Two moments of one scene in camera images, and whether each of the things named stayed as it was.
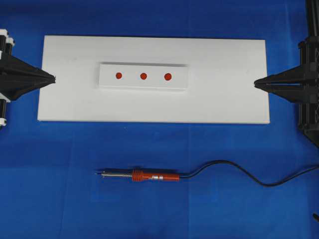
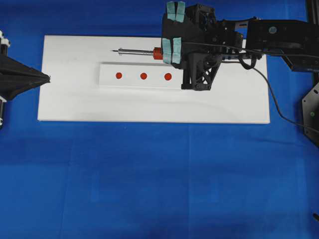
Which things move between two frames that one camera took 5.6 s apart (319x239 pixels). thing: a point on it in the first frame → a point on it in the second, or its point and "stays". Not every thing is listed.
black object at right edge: [316, 216] stays
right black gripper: [307, 95] → [198, 45]
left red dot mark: [118, 75] stays
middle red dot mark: [143, 75] stays
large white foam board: [154, 79] stays
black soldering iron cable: [244, 173] → [248, 58]
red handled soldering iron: [141, 175] → [157, 52]
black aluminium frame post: [312, 15] stays
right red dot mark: [167, 76] stays
